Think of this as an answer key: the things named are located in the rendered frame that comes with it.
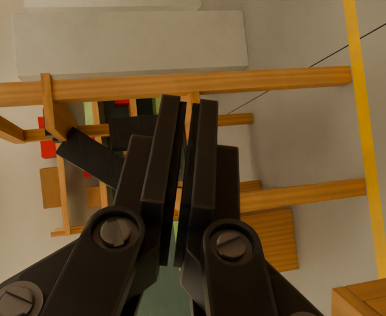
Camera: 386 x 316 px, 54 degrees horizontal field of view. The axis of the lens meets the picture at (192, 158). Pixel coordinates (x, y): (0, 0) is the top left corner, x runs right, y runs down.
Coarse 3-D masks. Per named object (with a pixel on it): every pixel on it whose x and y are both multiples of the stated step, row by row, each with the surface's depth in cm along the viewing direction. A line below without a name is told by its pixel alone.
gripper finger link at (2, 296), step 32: (160, 128) 10; (128, 160) 10; (160, 160) 9; (128, 192) 9; (160, 192) 8; (160, 224) 8; (64, 256) 8; (160, 256) 10; (0, 288) 7; (32, 288) 7
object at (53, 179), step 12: (84, 108) 587; (96, 108) 583; (132, 108) 595; (156, 108) 613; (96, 120) 582; (48, 144) 574; (48, 156) 574; (48, 168) 574; (60, 168) 566; (48, 180) 571; (60, 180) 565; (48, 192) 572; (60, 192) 568; (96, 192) 587; (48, 204) 572; (60, 204) 576; (96, 204) 585; (60, 228) 605; (72, 228) 609
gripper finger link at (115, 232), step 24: (96, 216) 8; (120, 216) 8; (96, 240) 8; (120, 240) 8; (144, 240) 8; (72, 264) 7; (96, 264) 7; (120, 264) 7; (72, 288) 7; (96, 288) 7; (120, 288) 7; (48, 312) 6; (72, 312) 6; (96, 312) 6; (120, 312) 7
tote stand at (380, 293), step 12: (336, 288) 93; (348, 288) 93; (360, 288) 93; (372, 288) 93; (384, 288) 92; (336, 300) 92; (348, 300) 88; (360, 300) 88; (372, 300) 88; (384, 300) 88; (336, 312) 92; (348, 312) 88; (360, 312) 84; (372, 312) 83; (384, 312) 83
